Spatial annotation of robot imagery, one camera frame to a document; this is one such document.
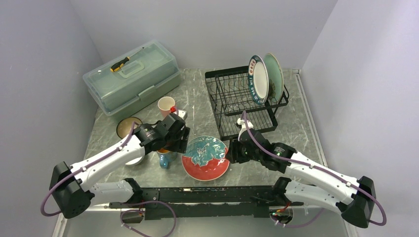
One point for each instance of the red teal rimmed plate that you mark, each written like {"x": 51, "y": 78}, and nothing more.
{"x": 258, "y": 80}

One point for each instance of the white ceramic bowl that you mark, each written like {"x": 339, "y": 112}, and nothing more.
{"x": 135, "y": 161}

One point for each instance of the red teal flower plate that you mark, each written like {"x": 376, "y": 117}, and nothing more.
{"x": 205, "y": 158}

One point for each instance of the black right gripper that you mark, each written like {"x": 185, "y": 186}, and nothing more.
{"x": 233, "y": 154}

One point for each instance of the green translucent plastic storage box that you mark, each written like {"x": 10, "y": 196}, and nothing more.
{"x": 145, "y": 78}

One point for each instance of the yellow black handled screwdriver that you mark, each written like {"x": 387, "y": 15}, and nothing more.
{"x": 117, "y": 66}

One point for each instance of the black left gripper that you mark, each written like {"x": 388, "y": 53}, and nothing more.
{"x": 181, "y": 145}

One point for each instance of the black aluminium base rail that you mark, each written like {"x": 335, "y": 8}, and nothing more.
{"x": 164, "y": 202}

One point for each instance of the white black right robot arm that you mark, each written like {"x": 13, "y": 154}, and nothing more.
{"x": 307, "y": 181}

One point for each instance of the blue mug orange inside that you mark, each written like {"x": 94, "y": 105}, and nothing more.
{"x": 166, "y": 157}

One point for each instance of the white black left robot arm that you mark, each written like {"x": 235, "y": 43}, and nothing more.
{"x": 104, "y": 166}

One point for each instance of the black wire dish rack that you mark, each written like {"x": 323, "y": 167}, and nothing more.
{"x": 229, "y": 96}

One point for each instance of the brown glazed bowl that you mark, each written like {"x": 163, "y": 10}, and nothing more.
{"x": 124, "y": 126}

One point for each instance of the pink ceramic mug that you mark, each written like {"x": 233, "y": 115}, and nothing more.
{"x": 165, "y": 104}

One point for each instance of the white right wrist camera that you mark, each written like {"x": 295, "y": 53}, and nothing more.
{"x": 243, "y": 125}

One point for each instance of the light blue flower plate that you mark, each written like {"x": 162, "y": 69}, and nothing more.
{"x": 276, "y": 78}

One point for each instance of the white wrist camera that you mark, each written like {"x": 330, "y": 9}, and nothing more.
{"x": 243, "y": 125}
{"x": 181, "y": 113}

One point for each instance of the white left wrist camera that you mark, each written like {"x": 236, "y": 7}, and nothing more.
{"x": 181, "y": 113}

